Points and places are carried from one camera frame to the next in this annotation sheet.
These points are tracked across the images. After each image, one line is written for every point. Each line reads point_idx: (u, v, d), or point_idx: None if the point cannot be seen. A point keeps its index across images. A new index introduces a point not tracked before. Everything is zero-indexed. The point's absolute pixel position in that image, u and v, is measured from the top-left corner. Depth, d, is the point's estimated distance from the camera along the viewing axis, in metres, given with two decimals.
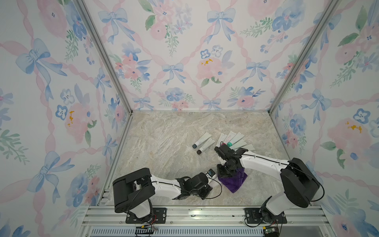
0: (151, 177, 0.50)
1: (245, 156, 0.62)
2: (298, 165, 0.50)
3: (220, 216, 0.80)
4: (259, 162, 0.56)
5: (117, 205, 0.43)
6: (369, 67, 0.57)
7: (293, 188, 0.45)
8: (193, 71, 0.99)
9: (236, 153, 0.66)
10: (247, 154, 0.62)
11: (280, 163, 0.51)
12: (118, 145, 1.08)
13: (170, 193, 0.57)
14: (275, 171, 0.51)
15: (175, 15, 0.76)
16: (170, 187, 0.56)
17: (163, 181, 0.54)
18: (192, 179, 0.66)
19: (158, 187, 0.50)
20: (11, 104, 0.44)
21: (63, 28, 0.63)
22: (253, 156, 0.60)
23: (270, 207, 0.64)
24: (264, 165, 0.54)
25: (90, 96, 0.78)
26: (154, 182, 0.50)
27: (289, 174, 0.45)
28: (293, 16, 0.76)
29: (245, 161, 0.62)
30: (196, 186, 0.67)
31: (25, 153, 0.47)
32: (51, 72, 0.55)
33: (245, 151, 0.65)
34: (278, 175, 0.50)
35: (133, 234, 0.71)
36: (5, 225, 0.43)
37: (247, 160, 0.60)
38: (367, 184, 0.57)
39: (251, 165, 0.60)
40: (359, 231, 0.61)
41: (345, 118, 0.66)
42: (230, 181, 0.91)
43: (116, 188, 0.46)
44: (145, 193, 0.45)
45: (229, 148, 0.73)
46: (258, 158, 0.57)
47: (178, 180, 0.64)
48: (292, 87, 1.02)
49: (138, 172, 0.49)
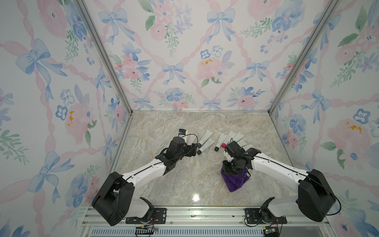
0: (124, 176, 0.47)
1: (257, 159, 0.58)
2: (317, 177, 0.47)
3: (220, 216, 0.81)
4: (275, 168, 0.52)
5: (110, 217, 0.42)
6: (369, 68, 0.57)
7: (310, 201, 0.43)
8: (193, 71, 0.99)
9: (247, 154, 0.62)
10: (260, 158, 0.58)
11: (297, 173, 0.48)
12: (118, 145, 1.08)
13: (155, 173, 0.57)
14: (291, 179, 0.47)
15: (175, 15, 0.76)
16: (151, 170, 0.55)
17: (140, 171, 0.52)
18: (170, 147, 0.66)
19: (137, 179, 0.48)
20: (11, 104, 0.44)
21: (63, 28, 0.62)
22: (267, 161, 0.56)
23: (272, 209, 0.64)
24: (282, 173, 0.50)
25: (90, 96, 0.78)
26: (131, 177, 0.48)
27: (308, 186, 0.43)
28: (292, 16, 0.76)
29: (257, 164, 0.58)
30: (176, 151, 0.67)
31: (25, 153, 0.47)
32: (51, 72, 0.55)
33: (257, 153, 0.61)
34: (293, 185, 0.48)
35: (133, 234, 0.71)
36: (5, 225, 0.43)
37: (260, 164, 0.57)
38: (367, 184, 0.57)
39: (263, 169, 0.57)
40: (359, 231, 0.61)
41: (345, 118, 0.66)
42: (232, 180, 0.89)
43: (99, 208, 0.44)
44: (123, 194, 0.43)
45: (239, 146, 0.69)
46: (273, 165, 0.54)
47: (158, 155, 0.64)
48: (292, 87, 1.02)
49: (107, 180, 0.45)
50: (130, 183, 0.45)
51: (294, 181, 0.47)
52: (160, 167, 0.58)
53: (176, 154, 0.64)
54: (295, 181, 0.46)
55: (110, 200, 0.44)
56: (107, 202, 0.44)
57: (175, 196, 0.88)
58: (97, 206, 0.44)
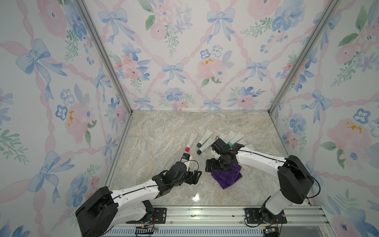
0: (113, 193, 0.47)
1: (241, 152, 0.61)
2: (294, 163, 0.50)
3: (220, 216, 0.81)
4: (256, 159, 0.55)
5: (86, 234, 0.41)
6: (369, 67, 0.57)
7: (289, 184, 0.46)
8: (194, 71, 0.99)
9: (231, 148, 0.66)
10: (243, 150, 0.62)
11: (277, 160, 0.51)
12: (118, 145, 1.08)
13: (146, 196, 0.55)
14: (272, 168, 0.51)
15: (175, 15, 0.76)
16: (143, 191, 0.54)
17: (131, 190, 0.51)
18: (170, 171, 0.64)
19: (124, 200, 0.47)
20: (11, 104, 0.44)
21: (63, 28, 0.62)
22: (250, 152, 0.59)
23: (269, 206, 0.64)
24: (262, 162, 0.54)
25: (89, 96, 0.78)
26: (118, 197, 0.47)
27: (286, 172, 0.45)
28: (292, 16, 0.76)
29: (241, 157, 0.61)
30: (175, 177, 0.65)
31: (25, 153, 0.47)
32: (51, 72, 0.55)
33: (241, 147, 0.64)
34: (275, 173, 0.50)
35: (133, 234, 0.71)
36: (5, 225, 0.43)
37: (244, 156, 0.60)
38: (367, 184, 0.57)
39: (247, 161, 0.60)
40: (359, 231, 0.61)
41: (345, 118, 0.66)
42: (222, 178, 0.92)
43: (79, 220, 0.44)
44: (105, 214, 0.42)
45: (224, 143, 0.72)
46: (256, 155, 0.56)
47: (156, 176, 0.63)
48: (292, 87, 1.02)
49: (96, 193, 0.45)
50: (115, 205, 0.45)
51: (274, 168, 0.49)
52: (153, 191, 0.57)
53: (175, 180, 0.67)
54: (275, 169, 0.49)
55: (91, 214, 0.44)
56: (89, 216, 0.44)
57: (175, 195, 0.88)
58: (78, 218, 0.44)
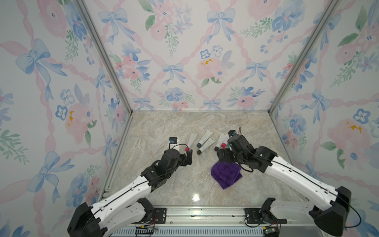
0: (93, 209, 0.43)
1: (277, 166, 0.48)
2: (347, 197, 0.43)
3: (220, 216, 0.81)
4: (297, 180, 0.45)
5: None
6: (369, 67, 0.57)
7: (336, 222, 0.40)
8: (193, 71, 0.99)
9: (261, 154, 0.52)
10: (280, 164, 0.49)
11: (327, 190, 0.42)
12: (118, 145, 1.08)
13: (135, 198, 0.51)
14: (322, 199, 0.41)
15: (175, 15, 0.76)
16: (129, 195, 0.49)
17: (114, 198, 0.47)
18: (162, 161, 0.58)
19: (108, 212, 0.44)
20: (11, 104, 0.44)
21: (63, 28, 0.62)
22: (288, 170, 0.47)
23: (275, 211, 0.63)
24: (306, 187, 0.44)
25: (89, 96, 0.78)
26: (99, 211, 0.43)
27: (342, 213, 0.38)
28: (292, 16, 0.76)
29: (275, 171, 0.49)
30: (168, 166, 0.59)
31: (25, 153, 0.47)
32: (51, 72, 0.55)
33: (274, 156, 0.51)
34: (319, 203, 0.43)
35: (133, 234, 0.71)
36: (5, 225, 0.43)
37: (281, 174, 0.48)
38: (367, 184, 0.57)
39: (280, 177, 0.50)
40: (359, 231, 0.61)
41: (345, 118, 0.66)
42: (223, 178, 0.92)
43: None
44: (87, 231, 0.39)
45: (247, 143, 0.57)
46: (296, 176, 0.46)
47: (146, 169, 0.60)
48: (292, 87, 1.02)
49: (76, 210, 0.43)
50: (97, 220, 0.41)
51: (323, 200, 0.41)
52: (142, 189, 0.52)
53: (168, 169, 0.61)
54: (326, 202, 0.41)
55: (79, 232, 0.43)
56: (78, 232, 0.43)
57: (175, 196, 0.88)
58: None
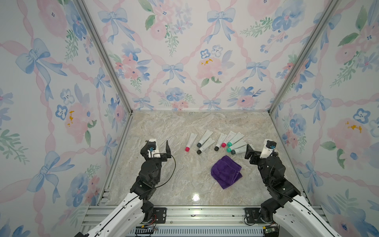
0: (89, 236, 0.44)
1: (297, 204, 0.52)
2: None
3: (220, 215, 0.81)
4: (315, 223, 0.47)
5: None
6: (369, 67, 0.57)
7: None
8: (194, 71, 0.99)
9: (283, 188, 0.56)
10: (300, 203, 0.52)
11: None
12: (118, 145, 1.08)
13: (129, 215, 0.53)
14: None
15: (175, 15, 0.76)
16: (123, 213, 0.51)
17: (109, 219, 0.48)
18: (140, 177, 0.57)
19: (106, 234, 0.45)
20: (11, 104, 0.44)
21: (63, 28, 0.62)
22: (308, 211, 0.50)
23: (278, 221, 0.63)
24: (322, 235, 0.46)
25: (90, 96, 0.78)
26: (97, 236, 0.44)
27: None
28: (292, 16, 0.76)
29: (294, 208, 0.52)
30: (148, 178, 0.57)
31: (25, 153, 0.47)
32: (51, 72, 0.55)
33: (296, 194, 0.54)
34: None
35: (133, 234, 0.71)
36: (5, 225, 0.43)
37: (298, 212, 0.51)
38: (367, 184, 0.57)
39: (296, 215, 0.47)
40: (359, 231, 0.61)
41: (345, 118, 0.66)
42: (223, 177, 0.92)
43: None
44: None
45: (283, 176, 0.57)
46: (314, 218, 0.48)
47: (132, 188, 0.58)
48: (292, 87, 1.02)
49: None
50: None
51: None
52: (135, 205, 0.54)
53: (151, 179, 0.60)
54: None
55: None
56: None
57: (175, 195, 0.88)
58: None
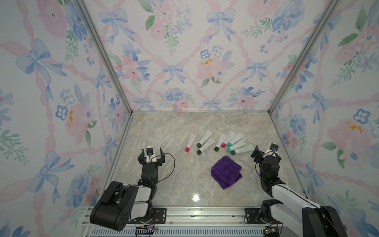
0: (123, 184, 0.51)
1: (278, 186, 0.61)
2: (329, 213, 0.43)
3: (220, 216, 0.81)
4: (289, 194, 0.55)
5: (116, 222, 0.41)
6: (369, 68, 0.57)
7: (310, 228, 0.43)
8: (194, 71, 0.99)
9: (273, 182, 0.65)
10: (281, 186, 0.61)
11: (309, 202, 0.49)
12: (118, 145, 1.08)
13: (143, 194, 0.61)
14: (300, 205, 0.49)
15: (175, 15, 0.76)
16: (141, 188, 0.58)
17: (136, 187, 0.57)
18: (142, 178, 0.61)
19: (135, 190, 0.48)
20: (11, 104, 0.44)
21: (63, 28, 0.62)
22: (286, 188, 0.59)
23: (275, 213, 0.63)
24: (293, 199, 0.52)
25: (90, 96, 0.78)
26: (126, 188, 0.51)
27: (312, 212, 0.44)
28: (292, 16, 0.76)
29: (277, 190, 0.61)
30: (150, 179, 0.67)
31: (25, 153, 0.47)
32: (51, 72, 0.55)
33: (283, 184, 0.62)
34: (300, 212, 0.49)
35: (133, 234, 0.71)
36: (5, 226, 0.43)
37: (279, 190, 0.60)
38: (367, 184, 0.57)
39: (281, 197, 0.59)
40: (359, 232, 0.61)
41: (345, 118, 0.66)
42: (223, 178, 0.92)
43: (99, 217, 0.42)
44: (130, 194, 0.47)
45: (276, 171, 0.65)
46: (290, 192, 0.56)
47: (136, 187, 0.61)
48: (292, 87, 1.02)
49: (110, 186, 0.48)
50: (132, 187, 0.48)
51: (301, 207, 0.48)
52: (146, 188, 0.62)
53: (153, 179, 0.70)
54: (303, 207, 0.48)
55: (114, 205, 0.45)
56: (110, 206, 0.45)
57: (175, 196, 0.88)
58: (100, 216, 0.42)
